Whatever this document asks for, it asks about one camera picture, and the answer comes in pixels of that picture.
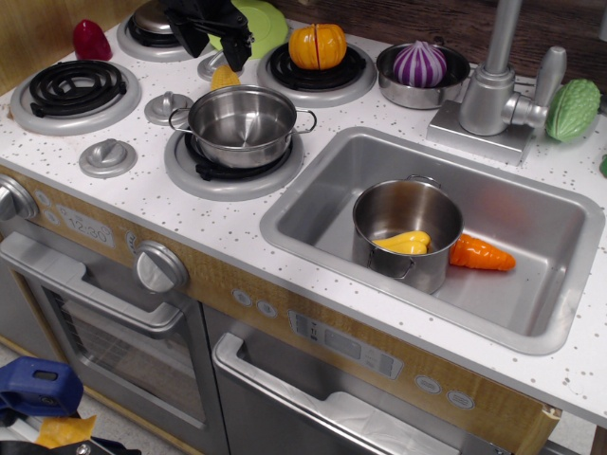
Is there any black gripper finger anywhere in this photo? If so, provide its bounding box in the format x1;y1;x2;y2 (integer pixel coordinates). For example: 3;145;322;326
221;36;252;72
180;28;210;58

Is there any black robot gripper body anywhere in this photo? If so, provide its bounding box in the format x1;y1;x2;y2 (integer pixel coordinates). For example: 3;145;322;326
161;1;253;46

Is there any yellow toy corn cob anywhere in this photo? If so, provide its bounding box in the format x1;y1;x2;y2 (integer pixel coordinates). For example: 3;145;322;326
211;64;241;91

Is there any grey stove knob back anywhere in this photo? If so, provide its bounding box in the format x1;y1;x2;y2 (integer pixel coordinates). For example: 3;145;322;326
197;51;228;82

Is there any grey stove knob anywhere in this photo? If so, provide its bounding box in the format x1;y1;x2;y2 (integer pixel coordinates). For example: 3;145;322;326
144;91;193;126
79;138;138;178
197;51;228;82

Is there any grey stove knob middle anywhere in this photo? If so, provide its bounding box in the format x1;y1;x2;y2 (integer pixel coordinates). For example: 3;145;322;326
144;91;193;126

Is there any steel pan on stove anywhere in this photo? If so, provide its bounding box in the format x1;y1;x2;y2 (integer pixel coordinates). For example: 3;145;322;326
168;85;318;169

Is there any grey stove knob front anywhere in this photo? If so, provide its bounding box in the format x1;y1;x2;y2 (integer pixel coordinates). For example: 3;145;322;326
79;138;138;178

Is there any green plastic plate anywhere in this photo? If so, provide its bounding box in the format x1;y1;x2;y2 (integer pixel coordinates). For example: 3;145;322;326
232;0;289;60

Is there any steel pot lid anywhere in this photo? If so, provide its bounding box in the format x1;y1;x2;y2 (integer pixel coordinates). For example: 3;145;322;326
132;0;172;35

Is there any back left burner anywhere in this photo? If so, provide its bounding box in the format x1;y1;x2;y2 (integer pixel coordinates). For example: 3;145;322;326
117;18;193;63

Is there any orange toy pumpkin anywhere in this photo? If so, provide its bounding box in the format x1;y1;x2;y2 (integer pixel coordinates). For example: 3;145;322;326
288;24;347;71

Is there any red toy pepper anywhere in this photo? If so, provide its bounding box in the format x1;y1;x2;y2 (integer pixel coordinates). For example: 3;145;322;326
72;19;113;62

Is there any back right black burner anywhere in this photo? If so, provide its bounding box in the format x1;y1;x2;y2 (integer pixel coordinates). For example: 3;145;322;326
257;44;377;108

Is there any black burner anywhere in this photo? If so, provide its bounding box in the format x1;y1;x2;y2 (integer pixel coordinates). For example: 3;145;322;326
9;60;141;137
164;133;304;202
257;44;377;108

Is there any front right black burner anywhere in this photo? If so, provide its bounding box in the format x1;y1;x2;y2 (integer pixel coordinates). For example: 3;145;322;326
164;133;304;202

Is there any front left black burner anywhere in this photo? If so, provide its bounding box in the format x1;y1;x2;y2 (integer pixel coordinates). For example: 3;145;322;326
9;60;141;137

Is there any purple toy onion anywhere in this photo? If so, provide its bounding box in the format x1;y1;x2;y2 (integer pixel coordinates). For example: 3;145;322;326
393;41;447;88

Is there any steel bowl holding onion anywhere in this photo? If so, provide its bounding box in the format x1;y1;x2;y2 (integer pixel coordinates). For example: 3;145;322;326
377;44;470;110

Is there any tall steel pot in sink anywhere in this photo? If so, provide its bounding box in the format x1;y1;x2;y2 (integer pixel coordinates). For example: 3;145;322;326
352;174;464;294

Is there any silver oven dial right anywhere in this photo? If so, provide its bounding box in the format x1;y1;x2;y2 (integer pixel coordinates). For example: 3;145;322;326
133;241;189;293

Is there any silver oven dial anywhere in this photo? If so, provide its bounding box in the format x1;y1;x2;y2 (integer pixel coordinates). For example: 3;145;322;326
0;174;39;222
133;241;189;293

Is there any silver oven dial left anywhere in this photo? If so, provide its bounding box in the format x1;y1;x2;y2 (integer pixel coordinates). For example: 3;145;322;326
0;174;39;222

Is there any yellow toy pepper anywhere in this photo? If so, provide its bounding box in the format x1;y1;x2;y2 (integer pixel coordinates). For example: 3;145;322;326
373;230;431;255

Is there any silver toy faucet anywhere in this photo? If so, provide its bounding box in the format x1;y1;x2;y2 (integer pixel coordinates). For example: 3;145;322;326
427;1;567;166

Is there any grey oven door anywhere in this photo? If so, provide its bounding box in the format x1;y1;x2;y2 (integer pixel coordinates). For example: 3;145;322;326
1;232;229;454

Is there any orange toy carrot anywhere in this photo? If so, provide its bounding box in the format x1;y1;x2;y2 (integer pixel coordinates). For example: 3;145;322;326
450;233;516;271

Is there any green toy bitter gourd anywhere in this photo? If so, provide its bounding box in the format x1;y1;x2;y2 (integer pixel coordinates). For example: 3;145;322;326
545;79;600;142

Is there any grey dishwasher door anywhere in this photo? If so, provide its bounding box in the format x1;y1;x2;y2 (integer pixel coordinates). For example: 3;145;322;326
204;307;504;454

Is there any blue clamp tool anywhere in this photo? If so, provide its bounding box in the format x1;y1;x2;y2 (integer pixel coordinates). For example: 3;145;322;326
1;356;83;419

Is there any green object at edge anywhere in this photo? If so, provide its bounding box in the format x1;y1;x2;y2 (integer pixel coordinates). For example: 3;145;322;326
598;155;607;178

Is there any yellow tape piece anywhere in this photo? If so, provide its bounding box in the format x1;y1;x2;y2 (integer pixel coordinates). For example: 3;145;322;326
35;415;97;449

